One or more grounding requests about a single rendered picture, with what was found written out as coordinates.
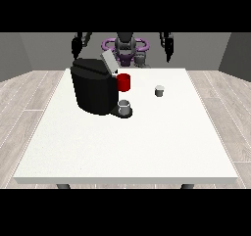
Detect small grey coffee pod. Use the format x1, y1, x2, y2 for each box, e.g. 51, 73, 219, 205
154, 84, 166, 98

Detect dark table leg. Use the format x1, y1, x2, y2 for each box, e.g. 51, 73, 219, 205
179, 183, 196, 190
55, 183, 72, 190

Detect black coffee machine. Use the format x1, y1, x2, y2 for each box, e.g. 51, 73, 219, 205
70, 57, 133, 119

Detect grey robot trunk purple rings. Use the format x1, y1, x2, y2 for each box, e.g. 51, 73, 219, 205
101, 32, 152, 70

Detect pale grey machine lid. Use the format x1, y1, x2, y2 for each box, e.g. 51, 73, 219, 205
99, 49, 120, 75

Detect small grey cup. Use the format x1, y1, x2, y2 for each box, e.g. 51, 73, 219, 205
117, 99, 132, 117

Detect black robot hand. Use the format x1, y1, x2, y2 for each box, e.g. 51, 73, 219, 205
71, 36, 83, 61
163, 37, 176, 64

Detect red pod holder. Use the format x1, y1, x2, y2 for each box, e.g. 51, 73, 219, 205
116, 72, 131, 93

